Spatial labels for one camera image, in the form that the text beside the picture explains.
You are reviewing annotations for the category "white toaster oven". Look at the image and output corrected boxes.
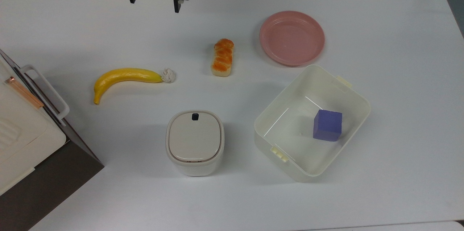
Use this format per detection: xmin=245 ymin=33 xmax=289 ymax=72
xmin=0 ymin=49 xmax=105 ymax=231

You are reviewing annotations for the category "cream toy microwave with handles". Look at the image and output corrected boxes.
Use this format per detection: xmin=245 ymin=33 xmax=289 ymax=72
xmin=0 ymin=57 xmax=67 ymax=196

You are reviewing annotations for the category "yellow toy banana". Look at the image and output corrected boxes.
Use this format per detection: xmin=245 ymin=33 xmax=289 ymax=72
xmin=93 ymin=68 xmax=163 ymax=105

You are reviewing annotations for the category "cream lidded trash can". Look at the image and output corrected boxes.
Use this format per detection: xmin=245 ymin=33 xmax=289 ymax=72
xmin=166 ymin=110 xmax=225 ymax=177

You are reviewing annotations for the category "pink plate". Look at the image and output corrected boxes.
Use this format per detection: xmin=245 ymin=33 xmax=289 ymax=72
xmin=259 ymin=11 xmax=325 ymax=67

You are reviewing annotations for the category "orange microwave door handle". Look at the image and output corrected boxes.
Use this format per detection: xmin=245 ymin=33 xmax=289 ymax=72
xmin=4 ymin=76 xmax=45 ymax=109

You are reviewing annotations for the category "white drawer handle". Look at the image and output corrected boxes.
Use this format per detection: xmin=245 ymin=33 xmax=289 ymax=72
xmin=20 ymin=65 xmax=70 ymax=127

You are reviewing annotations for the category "purple cube block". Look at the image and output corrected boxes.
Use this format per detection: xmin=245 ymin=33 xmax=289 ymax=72
xmin=313 ymin=109 xmax=343 ymax=142

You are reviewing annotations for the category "white plastic storage bin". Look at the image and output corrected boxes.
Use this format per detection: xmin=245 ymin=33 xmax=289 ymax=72
xmin=254 ymin=65 xmax=372 ymax=183

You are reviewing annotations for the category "toy bread with orange glaze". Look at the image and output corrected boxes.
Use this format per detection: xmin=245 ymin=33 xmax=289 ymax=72
xmin=211 ymin=38 xmax=235 ymax=78

